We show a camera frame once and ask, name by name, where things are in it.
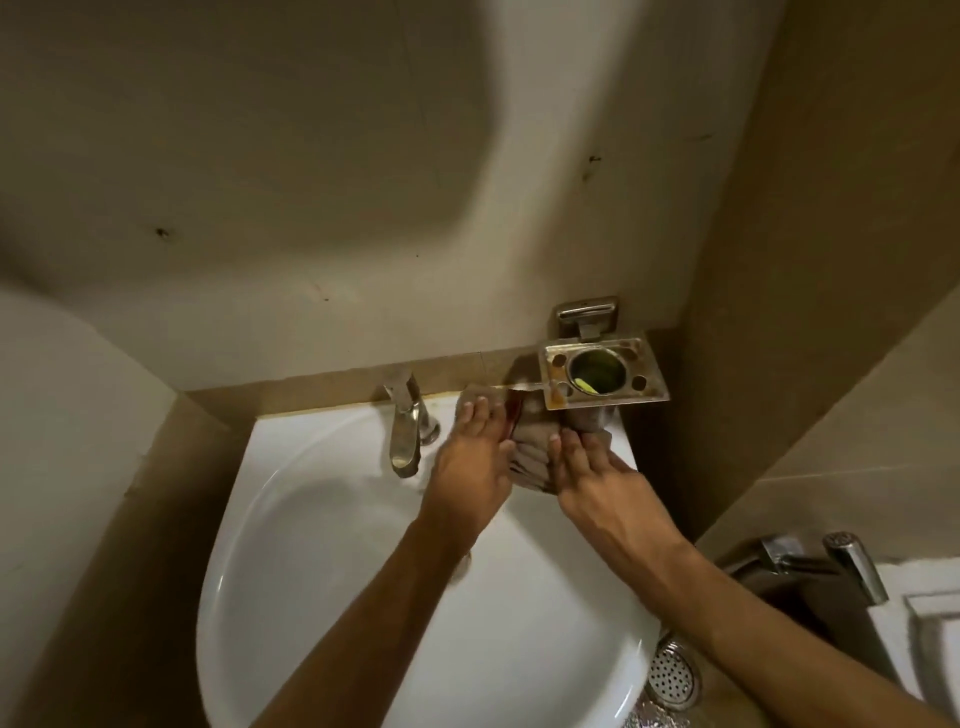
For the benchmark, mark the person's left hand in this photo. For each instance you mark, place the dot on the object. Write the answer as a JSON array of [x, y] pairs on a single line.
[[461, 480]]

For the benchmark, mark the person's right hand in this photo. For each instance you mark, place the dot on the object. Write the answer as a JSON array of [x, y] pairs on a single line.
[[607, 502]]

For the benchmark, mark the person's left thumb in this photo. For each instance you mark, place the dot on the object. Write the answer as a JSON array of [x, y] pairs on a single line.
[[508, 459]]

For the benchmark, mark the person's right middle finger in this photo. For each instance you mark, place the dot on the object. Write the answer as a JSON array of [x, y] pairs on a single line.
[[601, 450]]

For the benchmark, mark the person's left middle finger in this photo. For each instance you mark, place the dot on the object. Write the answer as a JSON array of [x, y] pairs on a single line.
[[465, 426]]

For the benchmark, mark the person's right thumb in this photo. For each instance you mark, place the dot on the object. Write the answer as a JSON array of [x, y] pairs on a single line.
[[556, 459]]

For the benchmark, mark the grey cleaning cloth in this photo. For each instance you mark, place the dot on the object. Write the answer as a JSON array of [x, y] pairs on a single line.
[[532, 459]]

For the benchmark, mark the person's right forearm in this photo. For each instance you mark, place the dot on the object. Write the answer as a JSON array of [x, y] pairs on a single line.
[[750, 634]]

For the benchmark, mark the person's left forearm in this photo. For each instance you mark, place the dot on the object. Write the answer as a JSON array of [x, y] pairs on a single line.
[[367, 630]]

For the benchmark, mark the chrome sink faucet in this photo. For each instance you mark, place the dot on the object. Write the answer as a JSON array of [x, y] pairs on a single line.
[[406, 435]]

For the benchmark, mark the white ceramic sink basin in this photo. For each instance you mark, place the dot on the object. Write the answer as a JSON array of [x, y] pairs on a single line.
[[337, 600]]

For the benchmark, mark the round perforated metal drain cover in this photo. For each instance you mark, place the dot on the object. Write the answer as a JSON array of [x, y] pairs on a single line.
[[673, 676]]

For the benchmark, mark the chrome hand sprayer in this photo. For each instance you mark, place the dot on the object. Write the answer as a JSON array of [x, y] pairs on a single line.
[[856, 566]]

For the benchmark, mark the white toilet tank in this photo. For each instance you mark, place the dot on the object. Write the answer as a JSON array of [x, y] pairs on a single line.
[[926, 637]]

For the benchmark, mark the metal wall toothbrush holder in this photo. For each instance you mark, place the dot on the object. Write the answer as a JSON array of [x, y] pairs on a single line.
[[604, 394]]

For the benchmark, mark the chrome wall valve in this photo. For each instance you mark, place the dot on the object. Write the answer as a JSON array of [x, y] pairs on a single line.
[[776, 556]]

